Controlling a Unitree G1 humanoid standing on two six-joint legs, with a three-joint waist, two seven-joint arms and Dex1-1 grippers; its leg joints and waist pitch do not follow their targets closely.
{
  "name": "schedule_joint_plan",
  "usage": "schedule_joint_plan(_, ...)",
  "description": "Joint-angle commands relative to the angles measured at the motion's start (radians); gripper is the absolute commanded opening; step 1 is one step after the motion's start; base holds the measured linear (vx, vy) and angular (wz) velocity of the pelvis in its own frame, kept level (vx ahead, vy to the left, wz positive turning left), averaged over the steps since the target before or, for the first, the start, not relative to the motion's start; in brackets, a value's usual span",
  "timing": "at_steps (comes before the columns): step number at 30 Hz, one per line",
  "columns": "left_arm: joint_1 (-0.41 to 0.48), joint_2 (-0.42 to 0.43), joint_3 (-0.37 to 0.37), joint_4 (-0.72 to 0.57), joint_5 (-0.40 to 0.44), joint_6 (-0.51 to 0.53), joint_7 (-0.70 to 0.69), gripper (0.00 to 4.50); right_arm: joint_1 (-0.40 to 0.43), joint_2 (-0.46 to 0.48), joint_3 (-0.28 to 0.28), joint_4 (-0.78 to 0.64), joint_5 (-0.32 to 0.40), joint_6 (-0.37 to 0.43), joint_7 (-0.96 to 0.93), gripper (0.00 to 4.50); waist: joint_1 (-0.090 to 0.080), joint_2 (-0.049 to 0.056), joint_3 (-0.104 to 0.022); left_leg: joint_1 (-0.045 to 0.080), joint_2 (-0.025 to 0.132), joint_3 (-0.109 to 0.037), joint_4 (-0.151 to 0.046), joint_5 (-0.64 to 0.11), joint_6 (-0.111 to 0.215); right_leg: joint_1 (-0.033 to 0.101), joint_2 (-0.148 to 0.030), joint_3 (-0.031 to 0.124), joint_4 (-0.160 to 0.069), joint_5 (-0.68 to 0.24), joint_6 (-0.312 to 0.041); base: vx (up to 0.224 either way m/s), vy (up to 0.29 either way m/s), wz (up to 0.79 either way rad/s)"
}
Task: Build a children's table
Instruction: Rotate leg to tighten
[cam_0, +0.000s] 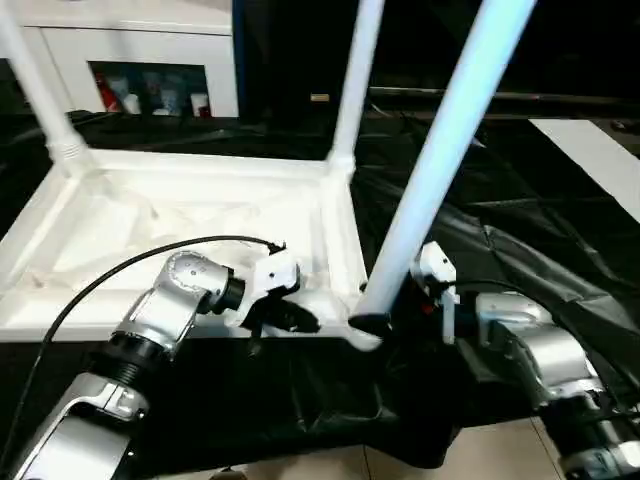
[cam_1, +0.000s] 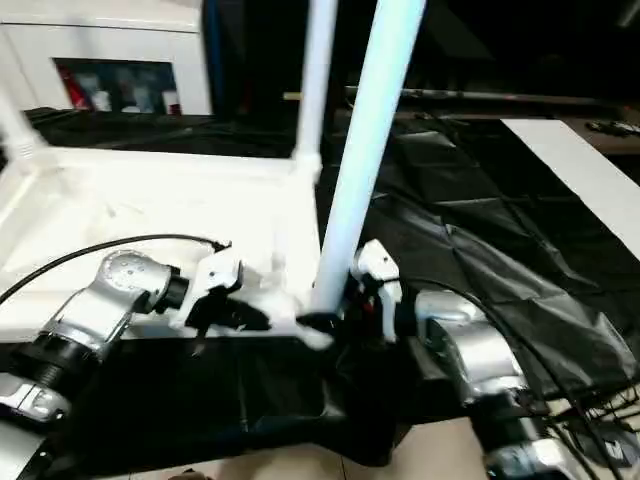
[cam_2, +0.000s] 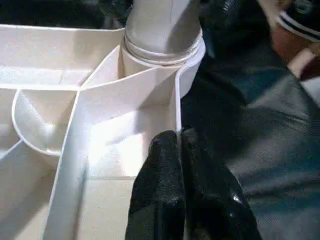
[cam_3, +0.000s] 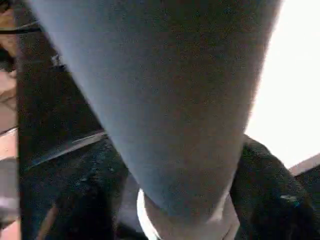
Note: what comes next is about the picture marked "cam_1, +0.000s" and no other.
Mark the white plastic table top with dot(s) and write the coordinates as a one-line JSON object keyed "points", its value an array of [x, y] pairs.
{"points": [[150, 200]]}

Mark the white plastic table leg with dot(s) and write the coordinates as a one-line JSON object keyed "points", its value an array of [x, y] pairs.
{"points": [[315, 85], [370, 150], [20, 135]]}

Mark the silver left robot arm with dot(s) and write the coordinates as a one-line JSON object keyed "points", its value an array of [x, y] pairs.
{"points": [[100, 310]]}

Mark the black plastic mat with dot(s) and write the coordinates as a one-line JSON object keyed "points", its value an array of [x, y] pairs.
{"points": [[475, 240]]}

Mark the small white jar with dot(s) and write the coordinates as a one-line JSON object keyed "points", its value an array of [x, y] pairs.
{"points": [[134, 100], [102, 101], [172, 103]]}

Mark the white flat board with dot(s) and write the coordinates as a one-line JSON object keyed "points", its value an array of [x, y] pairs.
{"points": [[575, 165]]}

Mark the red package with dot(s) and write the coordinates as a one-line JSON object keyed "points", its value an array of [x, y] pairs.
{"points": [[75, 92]]}

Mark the dark metal rod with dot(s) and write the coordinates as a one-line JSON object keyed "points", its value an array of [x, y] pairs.
{"points": [[525, 97]]}

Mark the white glass-door cabinet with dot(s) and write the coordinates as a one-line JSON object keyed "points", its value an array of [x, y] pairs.
{"points": [[125, 35]]}

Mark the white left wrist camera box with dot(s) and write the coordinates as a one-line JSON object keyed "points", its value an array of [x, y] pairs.
{"points": [[215, 275]]}

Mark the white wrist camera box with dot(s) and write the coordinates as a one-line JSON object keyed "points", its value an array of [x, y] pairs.
{"points": [[377, 262], [215, 275]]}

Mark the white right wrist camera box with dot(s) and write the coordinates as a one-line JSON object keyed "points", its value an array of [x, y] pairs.
{"points": [[377, 262]]}

